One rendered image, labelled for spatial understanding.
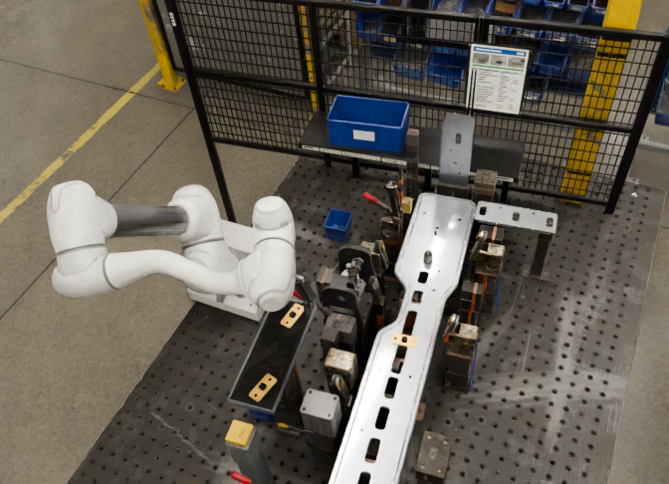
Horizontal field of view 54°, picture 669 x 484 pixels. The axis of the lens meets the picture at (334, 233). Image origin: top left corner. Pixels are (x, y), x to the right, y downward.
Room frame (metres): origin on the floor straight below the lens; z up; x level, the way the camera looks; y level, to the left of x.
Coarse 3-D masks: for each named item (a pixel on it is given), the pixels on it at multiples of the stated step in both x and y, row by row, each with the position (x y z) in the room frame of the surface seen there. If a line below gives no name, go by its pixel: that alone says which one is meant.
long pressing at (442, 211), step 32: (416, 224) 1.60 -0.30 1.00; (448, 224) 1.59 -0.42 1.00; (416, 256) 1.45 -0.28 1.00; (448, 256) 1.44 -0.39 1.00; (416, 288) 1.32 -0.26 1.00; (448, 288) 1.30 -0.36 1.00; (416, 320) 1.19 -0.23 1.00; (384, 352) 1.09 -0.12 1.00; (416, 352) 1.07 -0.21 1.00; (384, 384) 0.97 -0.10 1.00; (416, 384) 0.96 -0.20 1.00; (352, 416) 0.88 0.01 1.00; (352, 448) 0.78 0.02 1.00; (384, 448) 0.77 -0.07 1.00; (352, 480) 0.69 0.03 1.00; (384, 480) 0.68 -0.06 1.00
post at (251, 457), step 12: (252, 432) 0.80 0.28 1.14; (228, 444) 0.77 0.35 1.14; (252, 444) 0.77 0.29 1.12; (240, 456) 0.76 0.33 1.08; (252, 456) 0.76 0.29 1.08; (264, 456) 0.81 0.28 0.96; (240, 468) 0.78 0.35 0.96; (252, 468) 0.76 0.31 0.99; (264, 468) 0.79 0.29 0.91; (252, 480) 0.77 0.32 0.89; (264, 480) 0.77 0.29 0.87
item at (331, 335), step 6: (324, 330) 1.13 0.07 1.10; (330, 330) 1.13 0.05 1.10; (336, 330) 1.12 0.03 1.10; (324, 336) 1.11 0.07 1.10; (330, 336) 1.10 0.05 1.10; (336, 336) 1.11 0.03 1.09; (324, 342) 1.09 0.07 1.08; (330, 342) 1.09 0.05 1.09; (336, 342) 1.10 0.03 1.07; (324, 348) 1.10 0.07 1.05; (330, 348) 1.09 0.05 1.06; (336, 348) 1.10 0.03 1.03; (324, 354) 1.10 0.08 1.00
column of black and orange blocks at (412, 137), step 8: (408, 136) 1.88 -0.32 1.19; (416, 136) 1.87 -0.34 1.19; (408, 144) 1.88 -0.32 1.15; (416, 144) 1.87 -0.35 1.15; (408, 152) 1.88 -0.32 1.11; (416, 152) 1.87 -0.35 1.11; (408, 160) 1.88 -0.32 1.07; (416, 160) 1.86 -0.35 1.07; (408, 168) 1.88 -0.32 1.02; (416, 168) 1.88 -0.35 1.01; (408, 176) 1.88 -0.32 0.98; (416, 176) 1.89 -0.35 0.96; (408, 184) 1.88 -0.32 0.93; (416, 184) 1.88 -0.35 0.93; (408, 192) 1.88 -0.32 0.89; (416, 192) 1.89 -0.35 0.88
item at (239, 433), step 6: (234, 420) 0.83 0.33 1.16; (234, 426) 0.81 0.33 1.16; (240, 426) 0.81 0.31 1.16; (246, 426) 0.81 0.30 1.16; (252, 426) 0.81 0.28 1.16; (228, 432) 0.80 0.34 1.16; (234, 432) 0.80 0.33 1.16; (240, 432) 0.79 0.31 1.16; (246, 432) 0.79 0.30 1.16; (228, 438) 0.78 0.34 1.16; (234, 438) 0.78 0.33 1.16; (240, 438) 0.78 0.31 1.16; (246, 438) 0.77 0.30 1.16; (240, 444) 0.76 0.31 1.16; (246, 444) 0.76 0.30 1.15
